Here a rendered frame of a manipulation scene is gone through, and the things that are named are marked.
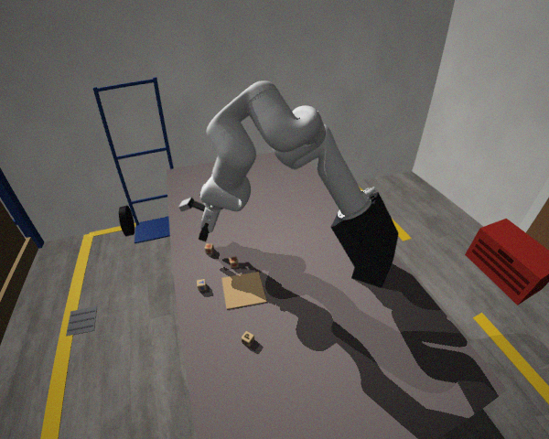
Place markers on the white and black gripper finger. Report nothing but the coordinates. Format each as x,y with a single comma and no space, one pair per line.
204,233

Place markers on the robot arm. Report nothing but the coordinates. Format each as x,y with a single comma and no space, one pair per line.
280,128

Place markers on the tan flat mat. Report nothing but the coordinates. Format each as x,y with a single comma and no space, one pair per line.
242,290

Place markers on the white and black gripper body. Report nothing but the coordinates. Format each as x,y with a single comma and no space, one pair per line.
210,216

